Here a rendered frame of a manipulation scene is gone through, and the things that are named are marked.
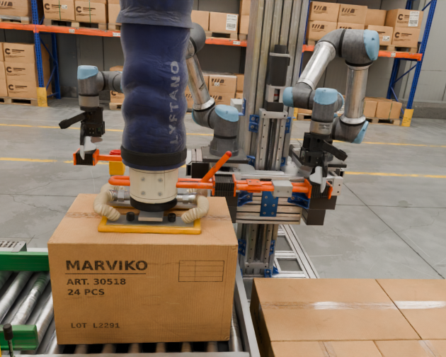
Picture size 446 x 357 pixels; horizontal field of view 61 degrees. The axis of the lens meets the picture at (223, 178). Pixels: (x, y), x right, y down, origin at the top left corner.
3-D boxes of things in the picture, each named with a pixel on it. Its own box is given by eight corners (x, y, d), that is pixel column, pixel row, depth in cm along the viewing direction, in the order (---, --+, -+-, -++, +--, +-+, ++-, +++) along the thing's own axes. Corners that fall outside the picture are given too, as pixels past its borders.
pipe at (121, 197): (98, 219, 126) (97, 203, 124) (112, 191, 150) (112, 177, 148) (200, 222, 129) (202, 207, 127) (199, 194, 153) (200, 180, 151)
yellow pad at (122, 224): (97, 231, 125) (96, 218, 124) (103, 218, 135) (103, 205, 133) (200, 234, 129) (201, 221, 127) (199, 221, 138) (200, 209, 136)
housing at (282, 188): (272, 197, 138) (274, 185, 137) (269, 190, 144) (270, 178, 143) (292, 197, 139) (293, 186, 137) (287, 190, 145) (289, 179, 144)
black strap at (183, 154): (115, 165, 121) (115, 153, 120) (127, 146, 143) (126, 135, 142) (186, 168, 124) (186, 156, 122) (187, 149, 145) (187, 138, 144)
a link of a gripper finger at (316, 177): (308, 192, 135) (306, 167, 137) (324, 193, 135) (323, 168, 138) (311, 190, 132) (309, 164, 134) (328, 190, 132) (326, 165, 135)
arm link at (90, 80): (103, 66, 146) (81, 66, 140) (104, 95, 150) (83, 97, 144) (93, 65, 151) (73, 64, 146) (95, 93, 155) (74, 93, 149)
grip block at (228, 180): (212, 196, 135) (213, 180, 133) (210, 186, 144) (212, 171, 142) (235, 197, 135) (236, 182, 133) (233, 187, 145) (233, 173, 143)
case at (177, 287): (56, 345, 131) (46, 242, 117) (83, 277, 168) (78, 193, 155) (229, 341, 138) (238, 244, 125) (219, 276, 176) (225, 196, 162)
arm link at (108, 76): (133, 93, 154) (108, 93, 147) (119, 88, 162) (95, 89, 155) (133, 72, 152) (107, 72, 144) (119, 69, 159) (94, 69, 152)
